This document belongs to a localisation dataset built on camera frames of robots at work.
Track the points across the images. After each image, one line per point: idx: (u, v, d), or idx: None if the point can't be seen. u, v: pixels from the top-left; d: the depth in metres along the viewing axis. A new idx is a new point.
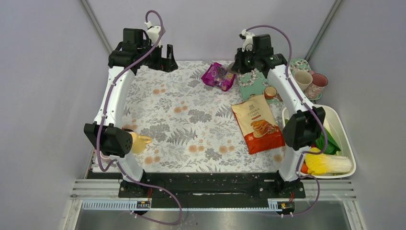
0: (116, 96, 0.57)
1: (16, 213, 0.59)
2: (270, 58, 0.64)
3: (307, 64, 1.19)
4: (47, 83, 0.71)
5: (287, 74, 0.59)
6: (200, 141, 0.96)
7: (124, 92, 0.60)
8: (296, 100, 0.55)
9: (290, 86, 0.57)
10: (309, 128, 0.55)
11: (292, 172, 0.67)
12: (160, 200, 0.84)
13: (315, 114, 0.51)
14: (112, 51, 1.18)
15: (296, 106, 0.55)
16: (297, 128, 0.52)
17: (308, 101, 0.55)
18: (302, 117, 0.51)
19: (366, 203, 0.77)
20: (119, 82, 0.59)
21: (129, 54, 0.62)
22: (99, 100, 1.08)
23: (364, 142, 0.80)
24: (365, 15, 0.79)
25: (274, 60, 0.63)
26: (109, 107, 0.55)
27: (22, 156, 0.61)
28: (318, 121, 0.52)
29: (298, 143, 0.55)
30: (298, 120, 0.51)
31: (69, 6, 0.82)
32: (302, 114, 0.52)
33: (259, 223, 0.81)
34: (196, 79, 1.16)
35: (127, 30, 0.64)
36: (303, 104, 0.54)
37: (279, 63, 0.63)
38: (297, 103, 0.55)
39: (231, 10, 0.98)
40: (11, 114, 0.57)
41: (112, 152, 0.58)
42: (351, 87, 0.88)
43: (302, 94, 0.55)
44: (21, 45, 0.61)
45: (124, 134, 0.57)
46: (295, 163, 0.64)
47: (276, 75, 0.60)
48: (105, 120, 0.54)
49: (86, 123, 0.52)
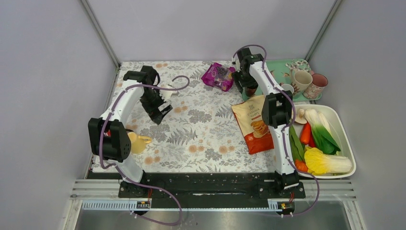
0: (126, 100, 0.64)
1: (15, 213, 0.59)
2: (250, 56, 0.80)
3: (306, 64, 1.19)
4: (46, 83, 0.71)
5: (264, 67, 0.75)
6: (201, 142, 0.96)
7: (132, 99, 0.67)
8: (269, 86, 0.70)
9: (265, 77, 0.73)
10: (281, 109, 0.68)
11: (284, 161, 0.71)
12: (160, 200, 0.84)
13: (285, 94, 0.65)
14: (113, 51, 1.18)
15: (269, 91, 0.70)
16: (269, 106, 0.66)
17: (279, 86, 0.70)
18: (273, 97, 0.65)
19: (366, 203, 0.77)
20: (131, 90, 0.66)
21: (142, 74, 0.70)
22: (99, 100, 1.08)
23: (363, 142, 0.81)
24: (365, 15, 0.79)
25: (253, 58, 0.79)
26: (117, 107, 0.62)
27: (21, 156, 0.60)
28: (288, 100, 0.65)
29: (274, 121, 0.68)
30: (270, 99, 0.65)
31: (68, 6, 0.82)
32: (275, 95, 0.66)
33: (259, 223, 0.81)
34: (196, 79, 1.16)
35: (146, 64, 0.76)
36: (275, 88, 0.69)
37: (258, 60, 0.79)
38: (270, 88, 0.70)
39: (231, 10, 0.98)
40: (10, 114, 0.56)
41: (110, 157, 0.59)
42: (350, 88, 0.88)
43: (275, 81, 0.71)
44: (20, 45, 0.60)
45: (126, 137, 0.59)
46: (283, 147, 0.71)
47: (255, 68, 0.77)
48: (111, 116, 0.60)
49: (92, 118, 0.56)
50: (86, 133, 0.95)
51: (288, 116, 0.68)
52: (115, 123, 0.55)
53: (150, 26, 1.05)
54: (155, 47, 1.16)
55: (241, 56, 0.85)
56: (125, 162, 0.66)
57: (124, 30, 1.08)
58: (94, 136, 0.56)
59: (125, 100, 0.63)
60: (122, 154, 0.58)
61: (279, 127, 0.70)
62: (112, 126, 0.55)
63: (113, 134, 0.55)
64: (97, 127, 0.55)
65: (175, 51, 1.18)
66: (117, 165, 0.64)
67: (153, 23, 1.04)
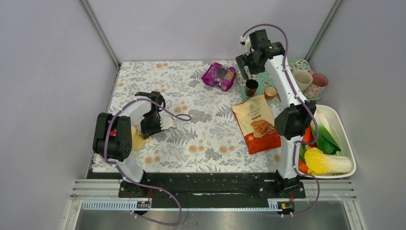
0: (136, 106, 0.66)
1: (16, 213, 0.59)
2: (268, 46, 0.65)
3: (307, 64, 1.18)
4: (47, 83, 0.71)
5: (285, 65, 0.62)
6: (201, 141, 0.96)
7: (140, 109, 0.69)
8: (290, 93, 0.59)
9: (286, 79, 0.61)
10: (300, 119, 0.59)
11: (288, 166, 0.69)
12: (160, 200, 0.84)
13: (306, 107, 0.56)
14: (113, 51, 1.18)
15: (289, 100, 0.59)
16: (287, 120, 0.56)
17: (301, 96, 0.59)
18: (293, 110, 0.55)
19: (367, 203, 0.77)
20: (142, 101, 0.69)
21: (152, 95, 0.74)
22: (99, 100, 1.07)
23: (364, 142, 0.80)
24: (366, 15, 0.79)
25: (273, 49, 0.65)
26: (127, 108, 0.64)
27: (22, 155, 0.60)
28: (309, 114, 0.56)
29: (289, 132, 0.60)
30: (290, 113, 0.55)
31: (69, 6, 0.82)
32: (295, 107, 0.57)
33: (259, 223, 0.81)
34: (196, 79, 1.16)
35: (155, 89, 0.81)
36: (297, 98, 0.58)
37: (277, 53, 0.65)
38: (291, 97, 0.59)
39: (231, 10, 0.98)
40: (10, 114, 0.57)
41: (111, 156, 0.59)
42: (350, 88, 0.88)
43: (297, 87, 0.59)
44: (20, 45, 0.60)
45: (129, 135, 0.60)
46: (290, 155, 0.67)
47: (274, 66, 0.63)
48: (120, 113, 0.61)
49: (101, 112, 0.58)
50: (85, 133, 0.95)
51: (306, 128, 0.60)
52: (122, 118, 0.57)
53: (150, 26, 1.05)
54: (154, 47, 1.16)
55: (254, 41, 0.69)
56: (126, 161, 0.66)
57: (124, 29, 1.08)
58: (100, 131, 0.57)
59: (136, 106, 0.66)
60: (122, 153, 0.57)
61: (291, 139, 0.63)
62: (120, 120, 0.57)
63: (119, 128, 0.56)
64: (105, 121, 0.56)
65: (175, 50, 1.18)
66: (117, 164, 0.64)
67: (153, 23, 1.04)
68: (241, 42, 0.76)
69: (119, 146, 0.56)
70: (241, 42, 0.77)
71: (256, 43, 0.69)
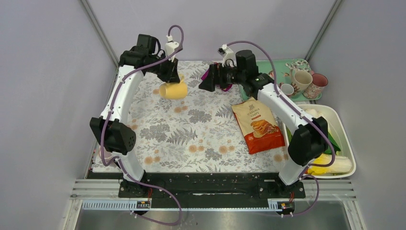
0: (124, 93, 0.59)
1: (16, 212, 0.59)
2: (256, 80, 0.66)
3: (307, 64, 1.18)
4: (47, 83, 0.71)
5: (278, 91, 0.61)
6: (201, 141, 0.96)
7: (131, 92, 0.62)
8: (294, 115, 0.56)
9: (285, 103, 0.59)
10: (315, 140, 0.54)
11: (294, 177, 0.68)
12: (160, 200, 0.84)
13: (316, 127, 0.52)
14: (112, 51, 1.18)
15: (296, 121, 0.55)
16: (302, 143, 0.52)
17: (307, 114, 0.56)
18: (305, 131, 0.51)
19: (366, 203, 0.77)
20: (129, 79, 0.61)
21: (138, 55, 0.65)
22: (99, 100, 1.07)
23: (364, 142, 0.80)
24: (366, 16, 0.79)
25: (260, 81, 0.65)
26: (116, 103, 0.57)
27: (22, 155, 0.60)
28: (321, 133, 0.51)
29: (308, 157, 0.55)
30: (302, 135, 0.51)
31: (68, 6, 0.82)
32: (305, 128, 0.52)
33: (259, 223, 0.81)
34: (196, 79, 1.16)
35: (142, 35, 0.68)
36: (302, 118, 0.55)
37: (266, 83, 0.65)
38: (296, 118, 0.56)
39: (231, 10, 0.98)
40: (10, 113, 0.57)
41: (115, 149, 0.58)
42: (350, 88, 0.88)
43: (298, 108, 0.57)
44: (20, 45, 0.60)
45: (129, 130, 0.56)
46: (299, 172, 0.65)
47: (267, 95, 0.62)
48: (111, 116, 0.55)
49: (93, 118, 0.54)
50: (85, 132, 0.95)
51: (323, 150, 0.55)
52: (116, 123, 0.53)
53: (150, 26, 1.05)
54: None
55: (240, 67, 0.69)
56: (129, 155, 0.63)
57: (124, 29, 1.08)
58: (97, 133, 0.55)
59: (123, 95, 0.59)
60: (127, 146, 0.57)
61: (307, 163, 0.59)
62: (113, 125, 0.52)
63: (114, 133, 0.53)
64: (99, 126, 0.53)
65: None
66: (119, 158, 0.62)
67: (153, 23, 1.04)
68: (220, 51, 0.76)
69: (119, 143, 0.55)
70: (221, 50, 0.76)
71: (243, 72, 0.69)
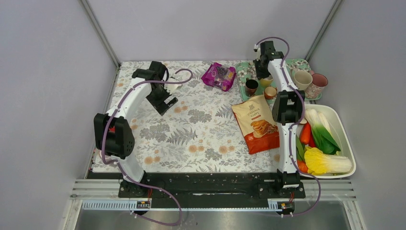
0: (133, 97, 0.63)
1: (16, 214, 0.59)
2: (271, 53, 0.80)
3: (306, 64, 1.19)
4: (47, 83, 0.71)
5: (282, 64, 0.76)
6: (201, 142, 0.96)
7: (140, 97, 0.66)
8: (284, 84, 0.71)
9: (282, 73, 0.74)
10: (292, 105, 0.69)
11: (286, 156, 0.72)
12: (160, 200, 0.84)
13: (298, 93, 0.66)
14: (112, 50, 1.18)
15: (283, 88, 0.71)
16: (280, 102, 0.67)
17: (293, 85, 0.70)
18: (285, 95, 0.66)
19: (366, 203, 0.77)
20: (138, 88, 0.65)
21: (150, 73, 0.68)
22: (99, 100, 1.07)
23: (364, 142, 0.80)
24: (366, 15, 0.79)
25: (274, 54, 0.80)
26: (124, 104, 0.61)
27: (21, 156, 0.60)
28: (299, 98, 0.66)
29: (282, 117, 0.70)
30: (281, 96, 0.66)
31: (68, 7, 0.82)
32: (287, 93, 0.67)
33: (259, 224, 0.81)
34: (196, 79, 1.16)
35: (154, 62, 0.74)
36: (288, 86, 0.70)
37: (278, 57, 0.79)
38: (284, 86, 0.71)
39: (231, 10, 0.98)
40: (9, 114, 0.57)
41: (113, 154, 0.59)
42: (350, 88, 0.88)
43: (289, 79, 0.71)
44: (20, 46, 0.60)
45: (129, 133, 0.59)
46: (287, 143, 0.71)
47: (274, 65, 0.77)
48: (117, 113, 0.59)
49: (98, 114, 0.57)
50: (85, 133, 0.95)
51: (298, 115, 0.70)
52: (119, 120, 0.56)
53: (150, 26, 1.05)
54: (154, 47, 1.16)
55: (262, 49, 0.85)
56: (128, 160, 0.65)
57: (124, 29, 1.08)
58: (99, 132, 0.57)
59: (131, 98, 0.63)
60: (125, 151, 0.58)
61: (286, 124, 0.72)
62: (117, 122, 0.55)
63: (117, 131, 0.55)
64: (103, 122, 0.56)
65: (175, 50, 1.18)
66: (118, 162, 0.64)
67: (152, 23, 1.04)
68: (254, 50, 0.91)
69: (118, 144, 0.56)
70: (254, 49, 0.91)
71: (264, 49, 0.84)
